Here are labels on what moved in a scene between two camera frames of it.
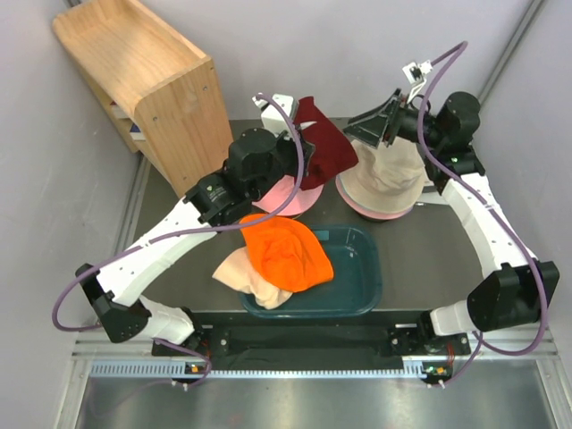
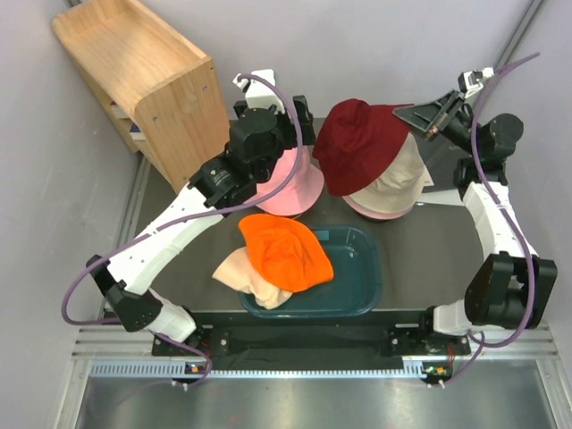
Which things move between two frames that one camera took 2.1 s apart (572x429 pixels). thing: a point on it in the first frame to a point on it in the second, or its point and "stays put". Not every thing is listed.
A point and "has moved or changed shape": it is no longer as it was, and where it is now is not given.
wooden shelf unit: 155,91 stays put
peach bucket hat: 239,273 stays put
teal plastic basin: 356,256 stays put
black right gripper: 381,123 to 428,117
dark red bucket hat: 332,153 has moved or changed shape
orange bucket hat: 287,253 stays put
